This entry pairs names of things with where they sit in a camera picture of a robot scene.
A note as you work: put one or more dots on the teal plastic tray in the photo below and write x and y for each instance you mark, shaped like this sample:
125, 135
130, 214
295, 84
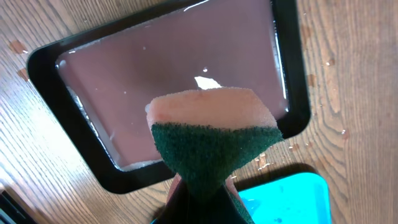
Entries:
299, 198

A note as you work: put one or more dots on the green and pink sponge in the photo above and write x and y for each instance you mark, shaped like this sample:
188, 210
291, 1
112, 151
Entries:
203, 136

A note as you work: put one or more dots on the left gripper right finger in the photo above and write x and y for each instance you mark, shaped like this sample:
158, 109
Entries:
220, 209

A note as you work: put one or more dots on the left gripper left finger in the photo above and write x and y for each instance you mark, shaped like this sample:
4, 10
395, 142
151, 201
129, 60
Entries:
181, 207

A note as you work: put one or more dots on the black tray with red liquid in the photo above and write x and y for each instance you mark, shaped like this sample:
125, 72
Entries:
97, 83

